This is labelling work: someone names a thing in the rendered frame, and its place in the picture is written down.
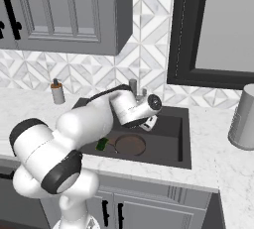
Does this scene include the grey drawer front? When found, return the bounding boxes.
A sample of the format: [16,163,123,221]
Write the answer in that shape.
[0,164,52,229]

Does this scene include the green sponge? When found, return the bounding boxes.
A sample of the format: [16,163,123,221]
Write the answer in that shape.
[95,137,110,152]

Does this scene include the black framed window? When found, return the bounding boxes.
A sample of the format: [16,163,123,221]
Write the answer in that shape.
[167,0,254,90]

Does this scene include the grey round canister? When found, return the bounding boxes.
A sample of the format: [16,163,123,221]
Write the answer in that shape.
[227,83,254,152]

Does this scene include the grey tap with dark spout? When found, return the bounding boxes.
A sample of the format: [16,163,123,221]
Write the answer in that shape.
[86,78,149,106]

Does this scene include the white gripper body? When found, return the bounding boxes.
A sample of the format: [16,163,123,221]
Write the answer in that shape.
[138,115,159,132]

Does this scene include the grey wall cupboard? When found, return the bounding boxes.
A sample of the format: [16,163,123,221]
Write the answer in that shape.
[0,0,134,57]

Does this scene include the black base cupboard handle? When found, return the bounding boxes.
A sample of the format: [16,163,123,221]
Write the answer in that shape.
[101,199,111,228]
[116,202,125,229]

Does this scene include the dark sink basin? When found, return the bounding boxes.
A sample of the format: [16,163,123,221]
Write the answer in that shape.
[71,97,192,171]

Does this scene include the brown round pan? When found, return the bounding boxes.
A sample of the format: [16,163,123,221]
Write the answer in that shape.
[107,134,147,157]

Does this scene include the grey soap dispenser bottle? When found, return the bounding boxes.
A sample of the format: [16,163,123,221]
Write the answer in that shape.
[50,77,66,105]

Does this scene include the grey wall cupboard door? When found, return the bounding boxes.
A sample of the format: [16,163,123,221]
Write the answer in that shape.
[13,0,117,53]
[0,0,18,51]

